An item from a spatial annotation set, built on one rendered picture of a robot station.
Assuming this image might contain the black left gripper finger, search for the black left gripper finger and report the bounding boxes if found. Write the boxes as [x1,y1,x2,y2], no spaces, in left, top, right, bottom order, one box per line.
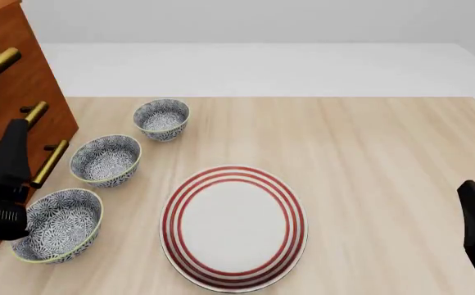
[0,118,33,187]

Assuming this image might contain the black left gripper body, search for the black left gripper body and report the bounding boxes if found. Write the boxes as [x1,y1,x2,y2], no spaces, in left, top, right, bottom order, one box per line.
[0,175,30,242]

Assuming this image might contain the wooden drawer front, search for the wooden drawer front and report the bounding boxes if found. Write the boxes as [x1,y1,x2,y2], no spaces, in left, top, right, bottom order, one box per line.
[0,0,47,102]
[0,101,79,259]
[0,59,67,161]

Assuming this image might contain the wooden cabinet with drawers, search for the wooden cabinet with drawers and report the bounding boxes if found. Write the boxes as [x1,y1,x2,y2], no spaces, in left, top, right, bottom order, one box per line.
[0,0,79,260]

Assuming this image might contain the large blue patterned bowl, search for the large blue patterned bowl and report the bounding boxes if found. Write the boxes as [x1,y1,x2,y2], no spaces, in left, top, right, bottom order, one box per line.
[10,187,105,266]

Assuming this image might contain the medium blue patterned bowl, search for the medium blue patterned bowl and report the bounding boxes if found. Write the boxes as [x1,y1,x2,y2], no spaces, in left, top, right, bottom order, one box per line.
[70,134,143,189]

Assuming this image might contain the small blue patterned bowl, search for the small blue patterned bowl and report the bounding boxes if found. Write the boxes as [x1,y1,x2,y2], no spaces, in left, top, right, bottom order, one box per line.
[133,98,191,143]

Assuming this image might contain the white plate with red rings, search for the white plate with red rings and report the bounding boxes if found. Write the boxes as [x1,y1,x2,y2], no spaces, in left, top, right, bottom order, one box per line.
[159,165,310,293]

